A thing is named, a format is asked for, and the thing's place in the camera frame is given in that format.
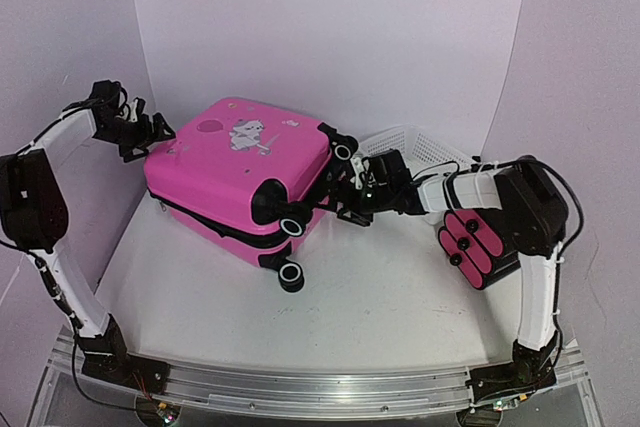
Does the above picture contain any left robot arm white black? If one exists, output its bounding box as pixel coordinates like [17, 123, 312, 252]
[1, 80, 175, 384]

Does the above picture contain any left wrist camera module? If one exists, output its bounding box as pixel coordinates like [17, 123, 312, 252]
[121, 97, 146, 123]

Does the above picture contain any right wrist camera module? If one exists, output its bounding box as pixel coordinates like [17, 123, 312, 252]
[349, 154, 372, 191]

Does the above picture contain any pink hard-shell kids suitcase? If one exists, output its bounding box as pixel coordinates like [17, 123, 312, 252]
[144, 98, 359, 293]

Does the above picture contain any pink and black drawer organizer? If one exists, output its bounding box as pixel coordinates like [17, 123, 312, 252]
[438, 209, 520, 290]

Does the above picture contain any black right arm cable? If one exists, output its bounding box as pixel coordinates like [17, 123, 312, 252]
[409, 159, 586, 253]

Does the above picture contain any white perforated plastic basket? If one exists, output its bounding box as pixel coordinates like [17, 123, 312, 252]
[359, 125, 474, 178]

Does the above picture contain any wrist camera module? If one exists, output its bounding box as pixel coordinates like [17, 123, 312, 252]
[349, 154, 372, 191]
[121, 97, 146, 123]

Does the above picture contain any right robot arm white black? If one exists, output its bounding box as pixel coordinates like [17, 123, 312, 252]
[313, 150, 568, 390]

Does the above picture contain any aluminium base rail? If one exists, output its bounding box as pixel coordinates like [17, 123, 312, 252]
[44, 326, 586, 411]

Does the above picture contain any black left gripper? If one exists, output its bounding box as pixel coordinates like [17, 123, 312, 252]
[95, 111, 176, 162]

